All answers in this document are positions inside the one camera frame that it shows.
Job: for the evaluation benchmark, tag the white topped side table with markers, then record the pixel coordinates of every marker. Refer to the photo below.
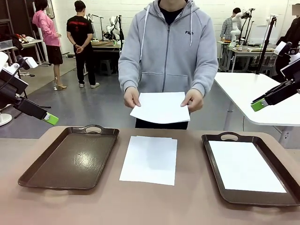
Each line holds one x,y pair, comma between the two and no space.
30,42

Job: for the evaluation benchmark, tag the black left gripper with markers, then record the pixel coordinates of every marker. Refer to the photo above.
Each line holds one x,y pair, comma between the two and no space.
8,93

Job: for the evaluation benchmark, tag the brown plastic serving tray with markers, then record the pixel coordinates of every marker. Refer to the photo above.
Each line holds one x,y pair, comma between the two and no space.
70,159
214,168

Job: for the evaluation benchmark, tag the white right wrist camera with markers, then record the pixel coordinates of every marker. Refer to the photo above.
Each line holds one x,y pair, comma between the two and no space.
280,49

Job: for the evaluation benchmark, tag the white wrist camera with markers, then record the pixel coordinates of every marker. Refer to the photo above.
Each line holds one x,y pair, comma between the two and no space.
280,49
30,62

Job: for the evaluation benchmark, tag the clear plastic bin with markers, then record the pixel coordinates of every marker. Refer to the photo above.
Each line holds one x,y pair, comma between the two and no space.
5,44

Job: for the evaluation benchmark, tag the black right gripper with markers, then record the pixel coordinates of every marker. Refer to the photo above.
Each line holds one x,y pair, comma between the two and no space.
296,87

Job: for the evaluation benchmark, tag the person in grey hoodie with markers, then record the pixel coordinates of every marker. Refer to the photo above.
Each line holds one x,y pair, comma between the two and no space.
168,47

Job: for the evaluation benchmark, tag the person in pink hoodie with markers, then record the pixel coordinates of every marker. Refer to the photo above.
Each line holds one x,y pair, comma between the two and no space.
45,28

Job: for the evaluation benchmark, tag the person's left hand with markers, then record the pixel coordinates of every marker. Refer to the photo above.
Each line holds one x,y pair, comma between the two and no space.
194,100

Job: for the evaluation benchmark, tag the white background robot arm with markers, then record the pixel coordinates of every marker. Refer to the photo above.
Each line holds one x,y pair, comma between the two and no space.
235,23

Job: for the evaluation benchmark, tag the person's right forearm grey sleeve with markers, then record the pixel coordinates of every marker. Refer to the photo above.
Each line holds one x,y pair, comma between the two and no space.
129,77

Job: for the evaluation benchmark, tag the person's right hand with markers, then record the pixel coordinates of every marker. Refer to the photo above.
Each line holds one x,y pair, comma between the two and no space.
131,97

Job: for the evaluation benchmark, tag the person in black clothes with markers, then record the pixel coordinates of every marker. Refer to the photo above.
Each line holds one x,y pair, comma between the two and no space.
293,30

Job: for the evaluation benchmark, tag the person in black t-shirt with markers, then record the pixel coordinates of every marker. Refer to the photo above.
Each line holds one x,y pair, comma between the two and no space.
78,30

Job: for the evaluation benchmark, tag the background table with wood pieces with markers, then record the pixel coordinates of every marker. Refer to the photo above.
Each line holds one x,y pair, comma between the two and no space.
248,50

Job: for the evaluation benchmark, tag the person's left forearm grey sleeve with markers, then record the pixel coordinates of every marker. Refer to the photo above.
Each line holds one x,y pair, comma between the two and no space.
206,77

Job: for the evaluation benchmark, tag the white box monitor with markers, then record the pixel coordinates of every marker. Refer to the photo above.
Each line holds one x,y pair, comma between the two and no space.
257,35

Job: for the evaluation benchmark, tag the white round stand base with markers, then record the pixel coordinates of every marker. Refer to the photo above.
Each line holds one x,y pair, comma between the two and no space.
4,119

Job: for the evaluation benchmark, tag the grey plastic stool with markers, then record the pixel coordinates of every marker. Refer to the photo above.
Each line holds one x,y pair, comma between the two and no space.
106,66

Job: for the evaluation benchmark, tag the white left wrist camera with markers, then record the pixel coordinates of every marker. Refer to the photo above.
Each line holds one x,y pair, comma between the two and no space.
30,62

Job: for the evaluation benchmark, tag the background workbench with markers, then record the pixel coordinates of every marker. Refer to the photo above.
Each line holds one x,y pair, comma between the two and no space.
105,47

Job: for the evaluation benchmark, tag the white A4 paper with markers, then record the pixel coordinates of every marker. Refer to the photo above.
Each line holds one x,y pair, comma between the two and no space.
246,166
150,161
161,107

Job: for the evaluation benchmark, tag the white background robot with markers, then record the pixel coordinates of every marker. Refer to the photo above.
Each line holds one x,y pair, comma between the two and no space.
112,22

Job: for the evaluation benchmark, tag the black tripod stand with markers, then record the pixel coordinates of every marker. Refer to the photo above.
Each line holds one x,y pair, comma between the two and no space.
266,42

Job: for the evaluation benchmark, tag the person in plaid shirt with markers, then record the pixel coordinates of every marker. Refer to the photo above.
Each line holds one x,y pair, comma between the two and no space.
228,25

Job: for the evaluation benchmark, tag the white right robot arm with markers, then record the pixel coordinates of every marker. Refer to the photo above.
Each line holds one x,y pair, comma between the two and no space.
293,71

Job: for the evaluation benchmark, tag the large white table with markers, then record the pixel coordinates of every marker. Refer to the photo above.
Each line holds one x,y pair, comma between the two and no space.
246,89

